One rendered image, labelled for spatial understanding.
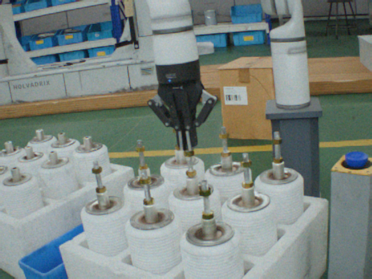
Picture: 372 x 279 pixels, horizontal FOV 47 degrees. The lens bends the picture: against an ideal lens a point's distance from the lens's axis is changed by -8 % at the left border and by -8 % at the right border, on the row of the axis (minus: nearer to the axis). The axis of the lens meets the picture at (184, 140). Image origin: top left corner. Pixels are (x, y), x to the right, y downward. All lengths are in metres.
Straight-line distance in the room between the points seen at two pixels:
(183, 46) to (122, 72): 2.08
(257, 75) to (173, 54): 1.11
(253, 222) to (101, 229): 0.27
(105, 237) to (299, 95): 0.61
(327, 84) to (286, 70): 1.48
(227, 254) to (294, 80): 0.59
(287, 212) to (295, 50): 0.44
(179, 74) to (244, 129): 1.18
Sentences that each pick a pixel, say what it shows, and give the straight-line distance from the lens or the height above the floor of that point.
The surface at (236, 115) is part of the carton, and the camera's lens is 1.91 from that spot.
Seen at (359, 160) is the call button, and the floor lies 0.33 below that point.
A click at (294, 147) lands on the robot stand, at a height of 0.20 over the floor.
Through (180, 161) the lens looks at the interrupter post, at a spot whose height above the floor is 0.26.
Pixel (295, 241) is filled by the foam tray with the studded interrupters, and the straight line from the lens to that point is 0.81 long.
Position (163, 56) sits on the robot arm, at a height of 0.51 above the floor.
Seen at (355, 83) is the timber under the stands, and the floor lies 0.06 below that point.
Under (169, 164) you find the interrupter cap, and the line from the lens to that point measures 1.00.
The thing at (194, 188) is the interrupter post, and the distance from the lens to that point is 0.84.
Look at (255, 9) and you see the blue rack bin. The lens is 5.76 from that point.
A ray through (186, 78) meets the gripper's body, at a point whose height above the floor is 0.47.
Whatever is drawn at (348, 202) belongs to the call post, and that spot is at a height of 0.26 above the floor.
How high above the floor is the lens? 0.60
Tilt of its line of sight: 17 degrees down
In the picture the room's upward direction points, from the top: 7 degrees counter-clockwise
